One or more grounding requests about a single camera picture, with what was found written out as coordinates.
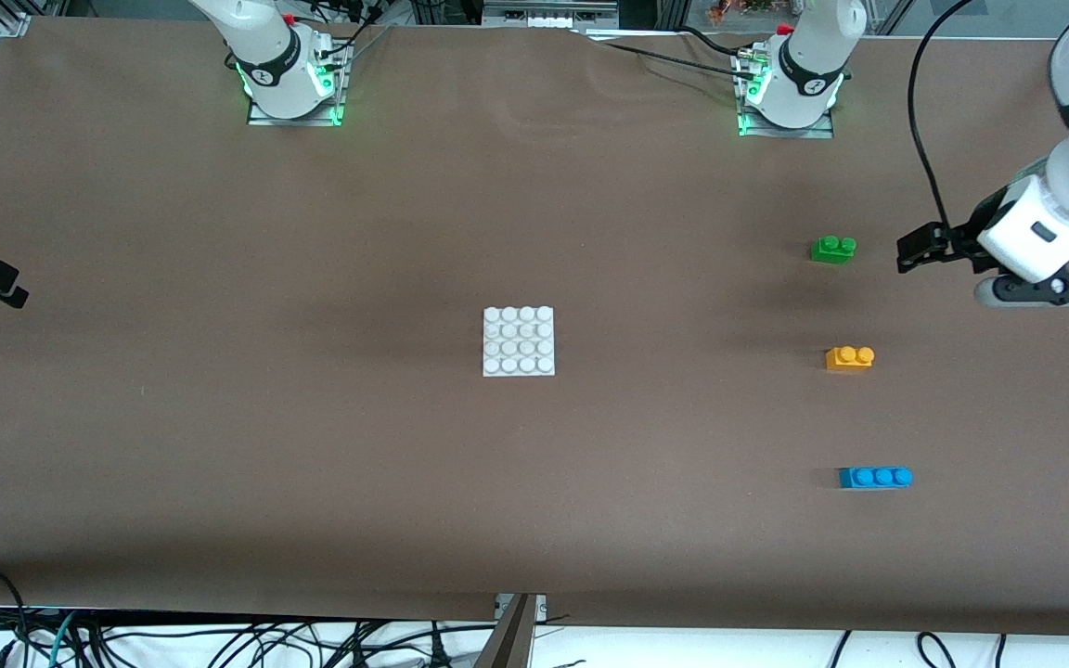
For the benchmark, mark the white studded base plate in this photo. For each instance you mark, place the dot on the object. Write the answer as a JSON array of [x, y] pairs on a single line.
[[518, 341]]

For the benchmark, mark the blue three-stud block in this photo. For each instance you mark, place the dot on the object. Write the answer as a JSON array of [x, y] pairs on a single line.
[[873, 479]]

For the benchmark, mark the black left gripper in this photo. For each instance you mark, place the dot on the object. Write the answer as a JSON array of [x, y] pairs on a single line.
[[959, 240]]

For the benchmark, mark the green two-stud block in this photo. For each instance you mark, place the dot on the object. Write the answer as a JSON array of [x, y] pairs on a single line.
[[833, 250]]

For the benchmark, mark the brown table cover sheet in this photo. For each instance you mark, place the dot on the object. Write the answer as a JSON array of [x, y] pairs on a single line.
[[534, 510]]

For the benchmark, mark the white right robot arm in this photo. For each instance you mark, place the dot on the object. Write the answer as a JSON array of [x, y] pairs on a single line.
[[265, 46]]

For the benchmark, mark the yellow two-stud block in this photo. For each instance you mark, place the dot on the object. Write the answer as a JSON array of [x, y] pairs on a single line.
[[850, 359]]

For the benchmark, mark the metal table frame bracket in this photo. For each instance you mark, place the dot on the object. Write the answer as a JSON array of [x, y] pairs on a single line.
[[518, 605]]

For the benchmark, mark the aluminium frame profile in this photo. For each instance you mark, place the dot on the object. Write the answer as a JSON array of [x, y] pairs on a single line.
[[29, 19]]

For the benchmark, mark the white background device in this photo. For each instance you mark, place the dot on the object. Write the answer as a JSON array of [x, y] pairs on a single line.
[[544, 17]]

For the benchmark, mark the orange and green object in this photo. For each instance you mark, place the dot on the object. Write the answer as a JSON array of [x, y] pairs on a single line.
[[743, 9]]

